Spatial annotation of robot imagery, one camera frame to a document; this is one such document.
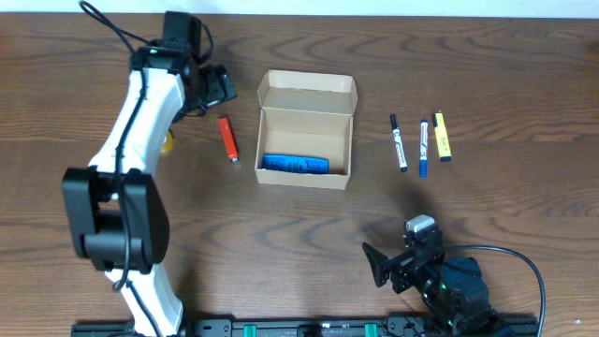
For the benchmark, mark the yellow highlighter pen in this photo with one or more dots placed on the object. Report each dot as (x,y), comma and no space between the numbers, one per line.
(441,136)

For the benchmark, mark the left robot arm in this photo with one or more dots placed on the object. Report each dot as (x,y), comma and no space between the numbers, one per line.
(116,217)

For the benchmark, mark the yellow tape roll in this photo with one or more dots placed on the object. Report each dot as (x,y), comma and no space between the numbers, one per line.
(168,142)

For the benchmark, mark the blue plastic holder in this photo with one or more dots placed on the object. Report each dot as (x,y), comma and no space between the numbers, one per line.
(295,164)

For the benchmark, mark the blue whiteboard marker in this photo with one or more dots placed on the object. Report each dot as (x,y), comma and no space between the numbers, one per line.
(423,149)

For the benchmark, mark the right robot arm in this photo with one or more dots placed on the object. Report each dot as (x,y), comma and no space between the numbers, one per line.
(452,288)

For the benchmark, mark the black whiteboard marker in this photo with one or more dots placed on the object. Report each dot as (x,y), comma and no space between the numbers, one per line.
(396,132)

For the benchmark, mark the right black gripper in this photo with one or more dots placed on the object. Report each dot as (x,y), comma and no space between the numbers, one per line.
(402,265)

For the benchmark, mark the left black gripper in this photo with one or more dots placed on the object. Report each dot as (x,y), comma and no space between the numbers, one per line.
(221,86)

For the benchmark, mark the open cardboard box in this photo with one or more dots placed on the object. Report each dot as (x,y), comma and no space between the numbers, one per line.
(310,115)

